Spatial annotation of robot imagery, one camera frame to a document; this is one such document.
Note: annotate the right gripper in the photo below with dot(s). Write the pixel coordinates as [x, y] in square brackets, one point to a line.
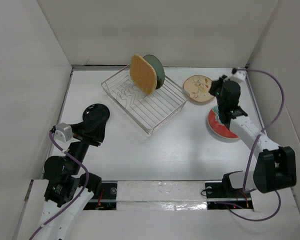
[217, 83]

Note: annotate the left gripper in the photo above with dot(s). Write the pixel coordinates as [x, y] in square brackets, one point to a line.
[89, 131]

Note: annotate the beige floral plate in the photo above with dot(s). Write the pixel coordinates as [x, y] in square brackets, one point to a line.
[198, 86]

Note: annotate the red and teal plate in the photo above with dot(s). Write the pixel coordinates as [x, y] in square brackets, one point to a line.
[218, 129]

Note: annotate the light blue flower plate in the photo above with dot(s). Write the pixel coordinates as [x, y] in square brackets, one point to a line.
[158, 67]

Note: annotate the orange woven oval plate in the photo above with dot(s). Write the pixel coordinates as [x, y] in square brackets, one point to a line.
[143, 74]

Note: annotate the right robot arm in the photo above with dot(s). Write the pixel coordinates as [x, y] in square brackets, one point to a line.
[275, 167]

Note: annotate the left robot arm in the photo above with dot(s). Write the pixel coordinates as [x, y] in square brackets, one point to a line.
[70, 184]

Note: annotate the black round plate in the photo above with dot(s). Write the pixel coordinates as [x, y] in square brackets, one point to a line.
[96, 112]

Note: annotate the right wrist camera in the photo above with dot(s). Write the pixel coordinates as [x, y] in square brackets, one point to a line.
[238, 75]

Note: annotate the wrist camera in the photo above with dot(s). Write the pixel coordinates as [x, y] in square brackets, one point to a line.
[62, 132]
[238, 75]

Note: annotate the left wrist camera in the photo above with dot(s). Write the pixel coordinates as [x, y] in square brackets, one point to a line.
[62, 132]

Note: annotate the wire dish rack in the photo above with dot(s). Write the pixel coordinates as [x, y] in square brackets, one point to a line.
[149, 112]

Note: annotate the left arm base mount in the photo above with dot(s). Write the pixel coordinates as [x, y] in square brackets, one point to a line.
[106, 200]

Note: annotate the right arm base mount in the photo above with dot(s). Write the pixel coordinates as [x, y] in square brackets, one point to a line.
[219, 197]

